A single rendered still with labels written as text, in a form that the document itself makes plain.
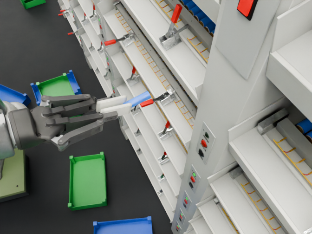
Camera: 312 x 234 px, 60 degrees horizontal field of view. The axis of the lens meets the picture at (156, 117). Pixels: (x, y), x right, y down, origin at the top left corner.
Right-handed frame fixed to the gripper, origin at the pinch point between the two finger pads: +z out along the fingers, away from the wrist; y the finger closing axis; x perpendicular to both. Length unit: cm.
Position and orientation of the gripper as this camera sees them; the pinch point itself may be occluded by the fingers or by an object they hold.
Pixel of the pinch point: (113, 107)
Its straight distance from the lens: 59.9
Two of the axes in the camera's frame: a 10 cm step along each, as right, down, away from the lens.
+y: -4.7, -7.3, 4.9
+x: -2.2, 6.4, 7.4
